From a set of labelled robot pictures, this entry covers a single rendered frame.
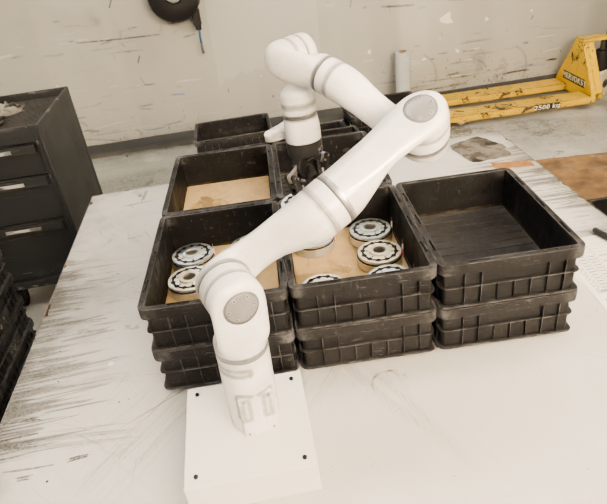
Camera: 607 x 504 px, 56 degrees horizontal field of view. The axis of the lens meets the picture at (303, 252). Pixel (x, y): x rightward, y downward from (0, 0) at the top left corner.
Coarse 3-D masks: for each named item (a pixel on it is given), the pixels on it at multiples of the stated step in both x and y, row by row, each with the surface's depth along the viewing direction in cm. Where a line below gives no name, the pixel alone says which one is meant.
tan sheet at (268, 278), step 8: (216, 248) 148; (224, 248) 147; (272, 264) 138; (264, 272) 136; (272, 272) 136; (264, 280) 133; (272, 280) 133; (168, 288) 135; (264, 288) 130; (168, 296) 132
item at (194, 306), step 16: (224, 208) 145; (240, 208) 144; (160, 224) 141; (160, 240) 135; (144, 288) 118; (272, 288) 113; (144, 304) 113; (160, 304) 112; (176, 304) 112; (192, 304) 111
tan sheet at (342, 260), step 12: (348, 228) 149; (336, 240) 145; (348, 240) 144; (336, 252) 140; (348, 252) 139; (300, 264) 137; (312, 264) 137; (324, 264) 136; (336, 264) 135; (348, 264) 135; (300, 276) 133; (348, 276) 131
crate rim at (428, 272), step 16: (400, 208) 135; (416, 240) 122; (288, 256) 122; (432, 256) 116; (288, 272) 117; (384, 272) 113; (400, 272) 112; (416, 272) 112; (432, 272) 113; (288, 288) 114; (304, 288) 112; (320, 288) 112; (336, 288) 112; (352, 288) 113
